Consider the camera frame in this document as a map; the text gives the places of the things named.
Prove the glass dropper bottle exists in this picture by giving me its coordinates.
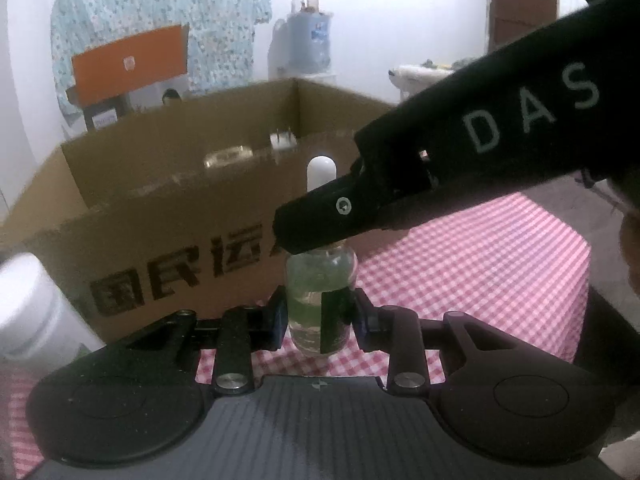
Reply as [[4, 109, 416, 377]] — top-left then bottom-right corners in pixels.
[[284, 155, 359, 357]]

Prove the white power adapter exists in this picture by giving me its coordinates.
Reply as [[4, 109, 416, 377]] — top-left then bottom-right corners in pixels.
[[269, 130, 297, 151]]

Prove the white lotion bottle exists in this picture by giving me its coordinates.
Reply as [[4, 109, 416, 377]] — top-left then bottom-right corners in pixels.
[[0, 254, 104, 376]]

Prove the pink checkered tablecloth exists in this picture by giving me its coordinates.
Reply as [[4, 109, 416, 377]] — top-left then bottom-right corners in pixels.
[[1, 193, 591, 479]]

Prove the brown cardboard box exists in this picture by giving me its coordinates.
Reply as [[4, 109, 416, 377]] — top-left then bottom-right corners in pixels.
[[1, 79, 388, 342]]

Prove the blue water jug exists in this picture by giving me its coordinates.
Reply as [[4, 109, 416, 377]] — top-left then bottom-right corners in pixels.
[[286, 0, 332, 75]]

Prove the white water dispenser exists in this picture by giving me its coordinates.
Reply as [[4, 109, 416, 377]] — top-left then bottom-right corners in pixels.
[[267, 14, 336, 84]]

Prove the orange black appliance box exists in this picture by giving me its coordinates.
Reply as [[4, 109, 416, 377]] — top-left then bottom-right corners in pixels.
[[66, 25, 190, 131]]

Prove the blue floral cloth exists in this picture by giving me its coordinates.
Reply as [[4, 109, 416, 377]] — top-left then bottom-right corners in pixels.
[[51, 0, 272, 116]]

